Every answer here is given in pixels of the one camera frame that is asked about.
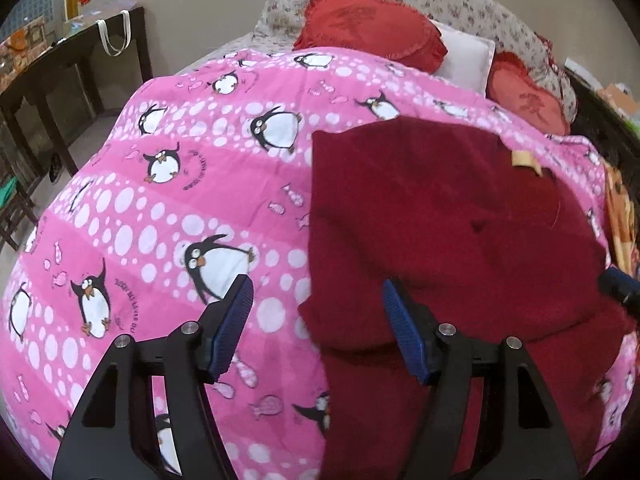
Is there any small red heart pillow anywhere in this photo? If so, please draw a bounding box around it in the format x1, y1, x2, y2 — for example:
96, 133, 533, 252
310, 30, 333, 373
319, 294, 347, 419
486, 51, 572, 136

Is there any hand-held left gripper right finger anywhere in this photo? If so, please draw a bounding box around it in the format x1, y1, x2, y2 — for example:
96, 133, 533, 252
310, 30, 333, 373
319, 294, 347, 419
382, 277, 581, 480

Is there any pink penguin print blanket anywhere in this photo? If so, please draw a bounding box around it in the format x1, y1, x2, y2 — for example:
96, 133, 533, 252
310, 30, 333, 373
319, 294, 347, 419
0, 47, 640, 480

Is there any white bag strap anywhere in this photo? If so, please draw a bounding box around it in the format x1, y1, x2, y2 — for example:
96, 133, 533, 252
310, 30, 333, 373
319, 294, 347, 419
96, 10, 132, 57

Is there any floral cushion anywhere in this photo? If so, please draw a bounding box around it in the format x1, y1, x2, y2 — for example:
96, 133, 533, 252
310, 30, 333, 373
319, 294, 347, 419
332, 0, 578, 123
252, 0, 337, 53

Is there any pile of assorted packets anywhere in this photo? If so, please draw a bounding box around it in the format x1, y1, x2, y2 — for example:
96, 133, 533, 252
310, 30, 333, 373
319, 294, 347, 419
597, 82, 640, 128

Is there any white pillow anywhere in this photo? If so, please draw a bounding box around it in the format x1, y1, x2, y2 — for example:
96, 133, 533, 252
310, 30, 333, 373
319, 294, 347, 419
429, 20, 497, 96

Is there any dark wooden table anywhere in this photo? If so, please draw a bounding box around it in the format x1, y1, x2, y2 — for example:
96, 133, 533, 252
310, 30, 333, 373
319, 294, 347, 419
0, 7, 153, 171

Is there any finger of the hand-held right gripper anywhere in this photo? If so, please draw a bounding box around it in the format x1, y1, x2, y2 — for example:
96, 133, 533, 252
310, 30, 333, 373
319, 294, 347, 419
597, 266, 640, 318

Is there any green cloth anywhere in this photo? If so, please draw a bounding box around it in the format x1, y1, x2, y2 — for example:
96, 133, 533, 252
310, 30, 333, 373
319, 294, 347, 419
0, 179, 19, 212

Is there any orange cartoon blanket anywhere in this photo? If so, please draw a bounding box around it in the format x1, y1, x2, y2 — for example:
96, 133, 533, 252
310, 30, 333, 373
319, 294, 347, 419
602, 162, 640, 281

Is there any large red heart pillow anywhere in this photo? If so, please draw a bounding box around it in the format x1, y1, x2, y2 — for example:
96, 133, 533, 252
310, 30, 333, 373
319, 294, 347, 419
292, 0, 448, 73

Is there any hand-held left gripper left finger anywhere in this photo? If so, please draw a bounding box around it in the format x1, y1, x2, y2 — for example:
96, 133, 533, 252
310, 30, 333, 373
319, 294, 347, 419
51, 274, 255, 480

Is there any dark red sweater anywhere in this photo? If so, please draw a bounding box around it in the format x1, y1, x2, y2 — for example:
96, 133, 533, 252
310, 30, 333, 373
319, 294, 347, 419
298, 117, 636, 480

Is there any dark carved wooden headboard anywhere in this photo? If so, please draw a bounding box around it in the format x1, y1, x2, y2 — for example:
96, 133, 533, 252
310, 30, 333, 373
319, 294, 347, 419
565, 67, 640, 196

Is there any wooden chair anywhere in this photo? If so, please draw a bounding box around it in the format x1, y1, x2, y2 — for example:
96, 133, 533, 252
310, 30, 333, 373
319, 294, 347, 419
0, 160, 40, 252

